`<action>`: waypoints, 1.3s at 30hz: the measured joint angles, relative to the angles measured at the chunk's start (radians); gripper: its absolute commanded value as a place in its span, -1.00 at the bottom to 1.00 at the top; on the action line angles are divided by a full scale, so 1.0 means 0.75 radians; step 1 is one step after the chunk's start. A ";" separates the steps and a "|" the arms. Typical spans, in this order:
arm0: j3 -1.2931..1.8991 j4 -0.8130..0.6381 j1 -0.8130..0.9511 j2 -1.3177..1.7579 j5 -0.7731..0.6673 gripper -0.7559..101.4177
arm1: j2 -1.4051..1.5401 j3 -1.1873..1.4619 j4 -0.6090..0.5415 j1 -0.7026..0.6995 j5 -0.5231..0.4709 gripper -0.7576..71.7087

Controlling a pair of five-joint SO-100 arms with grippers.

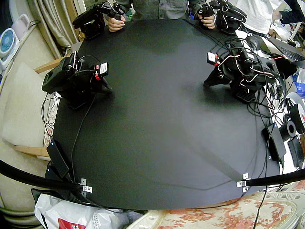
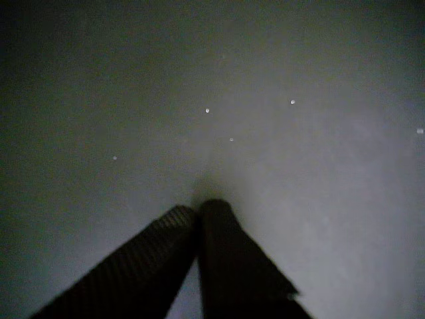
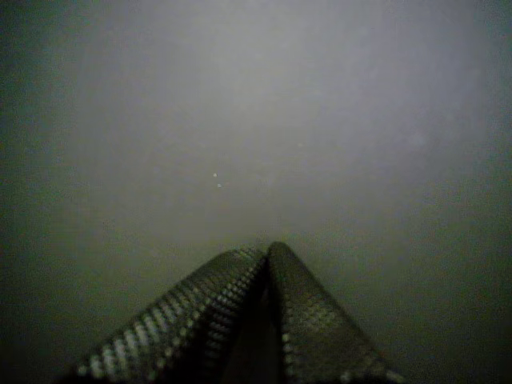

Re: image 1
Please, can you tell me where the black leader grip handle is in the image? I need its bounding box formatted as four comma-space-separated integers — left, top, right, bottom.
100, 2, 127, 21
197, 1, 215, 21

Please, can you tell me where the person's left forearm dark sleeve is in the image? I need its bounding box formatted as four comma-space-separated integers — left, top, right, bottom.
188, 0, 208, 12

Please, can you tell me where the person's left hand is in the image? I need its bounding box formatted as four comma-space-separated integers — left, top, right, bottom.
199, 16, 216, 30

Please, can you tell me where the person's right hand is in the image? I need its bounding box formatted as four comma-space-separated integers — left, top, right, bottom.
107, 14, 126, 32

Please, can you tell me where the beige curtain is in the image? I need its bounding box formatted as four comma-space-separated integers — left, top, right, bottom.
28, 0, 81, 60

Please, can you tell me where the black laptop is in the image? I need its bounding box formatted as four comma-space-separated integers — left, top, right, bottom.
265, 35, 305, 64

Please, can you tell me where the blue tissue box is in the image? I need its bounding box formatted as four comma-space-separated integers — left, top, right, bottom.
294, 70, 305, 98

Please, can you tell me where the white round spool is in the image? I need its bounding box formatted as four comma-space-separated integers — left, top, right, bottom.
283, 92, 305, 134

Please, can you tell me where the black power adapter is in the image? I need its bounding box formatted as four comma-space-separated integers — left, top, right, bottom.
46, 139, 70, 178
287, 136, 305, 168
262, 123, 287, 162

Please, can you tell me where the black tape roll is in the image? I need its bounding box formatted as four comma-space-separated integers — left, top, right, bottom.
279, 120, 298, 144

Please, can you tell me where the person's grey shirt torso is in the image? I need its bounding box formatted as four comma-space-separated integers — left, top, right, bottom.
131, 0, 190, 21

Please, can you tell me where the cream chair cushion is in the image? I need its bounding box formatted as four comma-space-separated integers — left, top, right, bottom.
0, 62, 55, 147

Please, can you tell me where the pink white plastic appliance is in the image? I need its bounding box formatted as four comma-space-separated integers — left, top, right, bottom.
11, 13, 31, 40

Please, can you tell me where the small blue white fan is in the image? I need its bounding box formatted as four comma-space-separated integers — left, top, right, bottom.
0, 28, 21, 70

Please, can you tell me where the floral pink cream rug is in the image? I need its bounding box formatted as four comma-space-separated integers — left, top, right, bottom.
130, 189, 305, 229

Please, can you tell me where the white plastic bag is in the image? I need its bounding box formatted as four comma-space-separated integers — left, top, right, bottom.
34, 193, 131, 229

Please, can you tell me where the long thin black cable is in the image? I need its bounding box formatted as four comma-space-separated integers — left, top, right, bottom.
70, 92, 99, 185

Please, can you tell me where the wooden chair frame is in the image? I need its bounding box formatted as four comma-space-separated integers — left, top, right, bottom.
10, 56, 63, 158

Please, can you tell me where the black camera stand bar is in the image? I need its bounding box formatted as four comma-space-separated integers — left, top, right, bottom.
0, 159, 84, 191
246, 167, 305, 187

